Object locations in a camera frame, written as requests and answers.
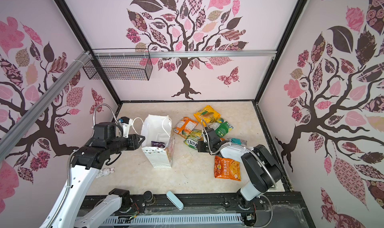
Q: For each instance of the light blue remote-like device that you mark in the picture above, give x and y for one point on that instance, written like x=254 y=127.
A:
x=175 y=200

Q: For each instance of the black knob on base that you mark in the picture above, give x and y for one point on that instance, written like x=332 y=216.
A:
x=149 y=198

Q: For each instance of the white slotted cable duct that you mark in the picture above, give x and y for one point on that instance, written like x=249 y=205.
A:
x=163 y=220

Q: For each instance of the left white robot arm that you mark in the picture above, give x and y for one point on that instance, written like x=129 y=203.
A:
x=109 y=137

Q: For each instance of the orange chestnut snack bag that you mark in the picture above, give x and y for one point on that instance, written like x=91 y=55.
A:
x=225 y=168

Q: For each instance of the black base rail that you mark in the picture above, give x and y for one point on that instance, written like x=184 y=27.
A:
x=271 y=210

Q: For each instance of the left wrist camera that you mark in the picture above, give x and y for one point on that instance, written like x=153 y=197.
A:
x=125 y=121

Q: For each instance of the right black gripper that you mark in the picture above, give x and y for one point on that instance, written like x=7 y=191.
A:
x=201 y=146

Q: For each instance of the teal white snack packet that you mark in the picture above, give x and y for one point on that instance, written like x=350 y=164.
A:
x=238 y=141

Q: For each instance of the aluminium rail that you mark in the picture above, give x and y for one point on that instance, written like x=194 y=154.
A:
x=187 y=54
x=10 y=140

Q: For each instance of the back aluminium rail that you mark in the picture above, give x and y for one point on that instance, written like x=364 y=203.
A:
x=187 y=54

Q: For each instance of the left metal flex conduit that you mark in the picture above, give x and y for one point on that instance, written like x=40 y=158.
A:
x=80 y=175

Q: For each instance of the purple Fox's candy bag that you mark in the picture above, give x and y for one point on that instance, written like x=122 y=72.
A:
x=158 y=144

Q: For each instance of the green snack packet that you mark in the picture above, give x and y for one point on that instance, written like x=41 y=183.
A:
x=221 y=127

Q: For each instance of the yellow corn snack bag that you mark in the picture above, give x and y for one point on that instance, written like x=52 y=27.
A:
x=207 y=115

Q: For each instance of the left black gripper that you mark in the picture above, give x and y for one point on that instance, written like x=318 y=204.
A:
x=133 y=139

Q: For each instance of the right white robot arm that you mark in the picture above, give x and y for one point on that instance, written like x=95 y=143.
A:
x=247 y=194

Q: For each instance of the white paper gift bag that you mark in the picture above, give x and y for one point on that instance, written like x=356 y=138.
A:
x=160 y=129

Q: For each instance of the green yellow Fox's candy bag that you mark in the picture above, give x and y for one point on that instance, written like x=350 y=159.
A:
x=193 y=138

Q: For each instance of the left aluminium rail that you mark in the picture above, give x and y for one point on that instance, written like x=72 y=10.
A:
x=10 y=140

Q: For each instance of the orange white snack packet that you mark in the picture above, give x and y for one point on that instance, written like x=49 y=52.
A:
x=185 y=126

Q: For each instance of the black wire basket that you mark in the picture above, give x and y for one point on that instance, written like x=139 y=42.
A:
x=120 y=64

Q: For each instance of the small white plush toy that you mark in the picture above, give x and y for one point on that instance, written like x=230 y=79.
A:
x=105 y=172

